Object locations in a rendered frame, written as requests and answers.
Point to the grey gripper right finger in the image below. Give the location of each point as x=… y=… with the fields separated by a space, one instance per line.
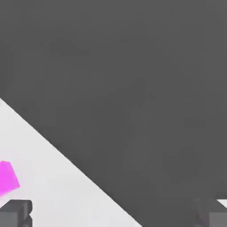
x=216 y=218

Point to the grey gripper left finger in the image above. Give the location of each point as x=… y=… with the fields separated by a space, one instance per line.
x=14 y=214

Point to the small magenta cube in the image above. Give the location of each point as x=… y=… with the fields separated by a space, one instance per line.
x=7 y=177

